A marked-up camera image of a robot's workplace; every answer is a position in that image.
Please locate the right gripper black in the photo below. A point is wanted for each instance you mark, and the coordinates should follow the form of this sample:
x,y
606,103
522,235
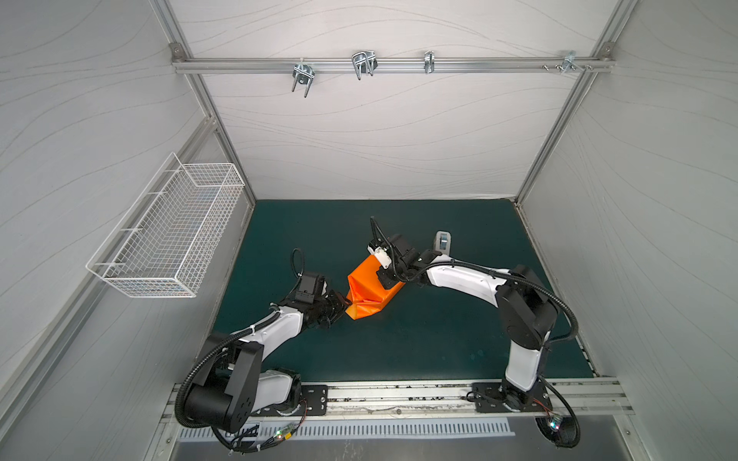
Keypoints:
x,y
392,274

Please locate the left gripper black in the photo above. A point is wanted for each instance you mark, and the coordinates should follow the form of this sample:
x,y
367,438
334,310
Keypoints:
x,y
335,305

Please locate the orange wrapping paper sheet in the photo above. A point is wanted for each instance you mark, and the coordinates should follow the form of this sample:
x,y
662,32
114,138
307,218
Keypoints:
x,y
367,295

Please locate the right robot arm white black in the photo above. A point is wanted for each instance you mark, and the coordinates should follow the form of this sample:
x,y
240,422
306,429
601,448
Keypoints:
x,y
532,317

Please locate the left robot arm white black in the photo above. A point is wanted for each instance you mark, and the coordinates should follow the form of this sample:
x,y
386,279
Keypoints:
x,y
227,384

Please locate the green table mat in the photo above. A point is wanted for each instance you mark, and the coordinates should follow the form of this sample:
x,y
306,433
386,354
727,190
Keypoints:
x,y
425,332

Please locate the white vent strip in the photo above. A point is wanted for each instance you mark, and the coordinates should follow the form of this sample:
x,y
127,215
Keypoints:
x,y
404,429

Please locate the metal u-bolt clamp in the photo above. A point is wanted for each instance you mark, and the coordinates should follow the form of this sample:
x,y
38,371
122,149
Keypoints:
x,y
364,63
303,75

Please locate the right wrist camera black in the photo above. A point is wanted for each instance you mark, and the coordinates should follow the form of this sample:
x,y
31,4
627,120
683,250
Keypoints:
x,y
393,252

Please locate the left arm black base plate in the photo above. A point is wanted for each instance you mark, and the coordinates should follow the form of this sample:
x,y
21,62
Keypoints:
x,y
313,401

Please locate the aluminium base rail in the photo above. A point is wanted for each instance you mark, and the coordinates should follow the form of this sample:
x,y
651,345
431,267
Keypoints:
x,y
444,399

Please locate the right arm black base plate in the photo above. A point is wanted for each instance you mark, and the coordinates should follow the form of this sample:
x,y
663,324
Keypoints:
x,y
490,397

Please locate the white wire basket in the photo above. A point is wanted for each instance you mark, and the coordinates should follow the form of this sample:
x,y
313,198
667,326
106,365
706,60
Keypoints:
x,y
163,245

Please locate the aluminium cross rail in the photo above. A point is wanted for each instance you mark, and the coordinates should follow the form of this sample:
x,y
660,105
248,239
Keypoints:
x,y
413,65

